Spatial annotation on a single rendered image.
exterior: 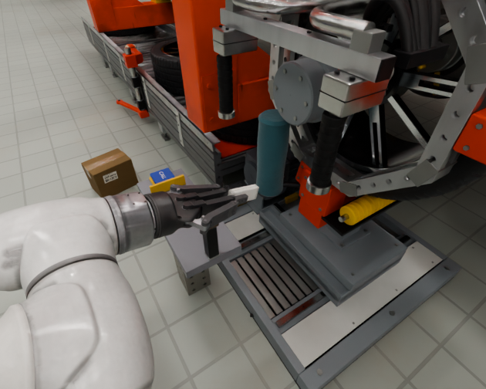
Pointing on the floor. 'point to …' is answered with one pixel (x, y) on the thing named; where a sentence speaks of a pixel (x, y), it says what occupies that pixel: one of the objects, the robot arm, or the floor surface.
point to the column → (194, 279)
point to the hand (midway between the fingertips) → (243, 194)
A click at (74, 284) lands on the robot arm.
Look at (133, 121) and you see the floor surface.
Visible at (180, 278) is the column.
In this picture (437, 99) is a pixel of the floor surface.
